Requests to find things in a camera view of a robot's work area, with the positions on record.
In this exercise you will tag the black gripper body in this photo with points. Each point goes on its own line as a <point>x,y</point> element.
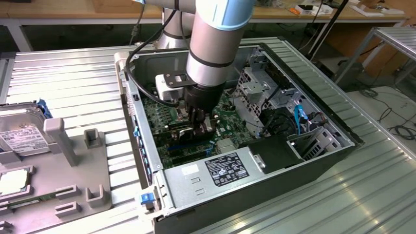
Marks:
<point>204,97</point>

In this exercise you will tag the Nvidia graphics card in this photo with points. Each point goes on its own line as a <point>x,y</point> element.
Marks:
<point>182,135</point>

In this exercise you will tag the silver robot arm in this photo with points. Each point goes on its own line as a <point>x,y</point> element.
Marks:
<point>215,48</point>

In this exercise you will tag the silver chipset heatsink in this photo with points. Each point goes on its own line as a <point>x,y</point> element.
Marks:
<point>226,145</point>

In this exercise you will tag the green motherboard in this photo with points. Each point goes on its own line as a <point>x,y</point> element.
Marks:
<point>231,122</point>

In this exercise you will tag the silver perforated drive cage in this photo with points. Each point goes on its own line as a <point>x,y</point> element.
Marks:
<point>254,87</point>

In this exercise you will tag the silver power supply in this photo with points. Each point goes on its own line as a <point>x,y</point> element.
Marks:
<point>182,185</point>

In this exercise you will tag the black plastic shroud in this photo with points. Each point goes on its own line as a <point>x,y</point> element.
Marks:
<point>276,153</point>

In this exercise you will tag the black PC case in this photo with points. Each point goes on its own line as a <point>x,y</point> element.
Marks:
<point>260,195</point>

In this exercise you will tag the blue case latch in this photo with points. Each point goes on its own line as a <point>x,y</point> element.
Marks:
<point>147,198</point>

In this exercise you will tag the silver disk bay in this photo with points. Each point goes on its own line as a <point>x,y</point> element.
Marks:
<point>312,146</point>

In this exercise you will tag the grey parts rack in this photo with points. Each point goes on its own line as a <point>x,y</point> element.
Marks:
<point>64,175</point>

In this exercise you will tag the black tripod pole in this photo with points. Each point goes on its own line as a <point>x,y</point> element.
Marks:
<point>331,23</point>

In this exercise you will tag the white and orange box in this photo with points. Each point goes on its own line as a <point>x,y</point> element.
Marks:
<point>320,10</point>

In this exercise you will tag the hard disk with blue carrier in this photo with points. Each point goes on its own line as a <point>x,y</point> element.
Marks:
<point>23,136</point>

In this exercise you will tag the wooden desk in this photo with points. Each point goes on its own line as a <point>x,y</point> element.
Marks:
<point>64,12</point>

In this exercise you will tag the silver CPU chip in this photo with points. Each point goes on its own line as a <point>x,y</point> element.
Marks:
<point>12,181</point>

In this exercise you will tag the white flat box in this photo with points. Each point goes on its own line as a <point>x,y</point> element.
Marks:
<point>367,9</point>

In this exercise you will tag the green RAM stick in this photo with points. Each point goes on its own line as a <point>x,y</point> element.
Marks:
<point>26,201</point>

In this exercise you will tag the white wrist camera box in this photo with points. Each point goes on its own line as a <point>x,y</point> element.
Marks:
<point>166,89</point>

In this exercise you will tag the aluminium frame table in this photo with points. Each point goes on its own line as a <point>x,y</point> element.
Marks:
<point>390,36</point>

